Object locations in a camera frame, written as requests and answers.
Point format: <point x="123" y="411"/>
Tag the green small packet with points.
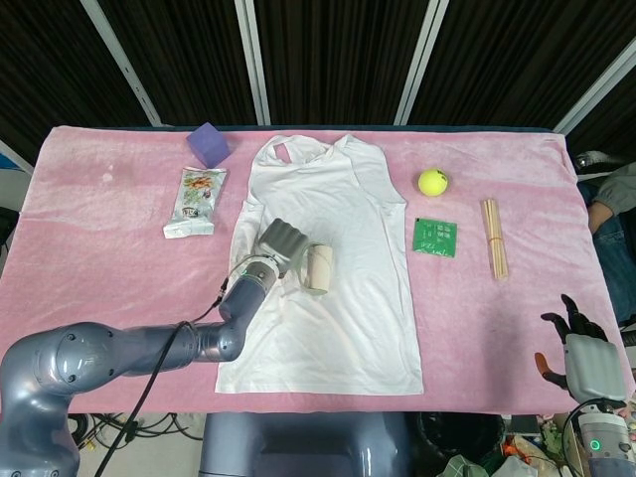
<point x="435" y="237"/>

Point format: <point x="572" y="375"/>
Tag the silver snack packet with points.
<point x="196" y="199"/>

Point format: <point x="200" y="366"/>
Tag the white frame bar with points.
<point x="253" y="62"/>
<point x="421" y="62"/>
<point x="121" y="62"/>
<point x="593" y="92"/>

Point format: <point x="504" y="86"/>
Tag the blue-grey robot torso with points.
<point x="303" y="444"/>

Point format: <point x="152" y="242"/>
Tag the white tank top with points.
<point x="338" y="318"/>

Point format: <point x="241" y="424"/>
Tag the black waste bin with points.
<point x="459" y="437"/>

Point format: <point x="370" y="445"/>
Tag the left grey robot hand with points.
<point x="283" y="241"/>

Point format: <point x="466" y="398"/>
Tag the yellow tennis ball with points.
<point x="433" y="183"/>

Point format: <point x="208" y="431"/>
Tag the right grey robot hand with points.
<point x="593" y="363"/>

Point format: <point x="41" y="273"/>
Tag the bundle of wooden sticks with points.
<point x="494" y="238"/>

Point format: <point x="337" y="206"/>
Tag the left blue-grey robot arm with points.
<point x="99" y="358"/>

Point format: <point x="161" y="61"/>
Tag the purple foam cube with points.
<point x="208" y="145"/>

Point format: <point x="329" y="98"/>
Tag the person in grey jacket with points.
<point x="613" y="233"/>

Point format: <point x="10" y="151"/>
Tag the green patterned cloth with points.
<point x="464" y="468"/>

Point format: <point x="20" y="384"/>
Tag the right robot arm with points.
<point x="608" y="442"/>

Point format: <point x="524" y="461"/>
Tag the pink table cloth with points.
<point x="99" y="199"/>

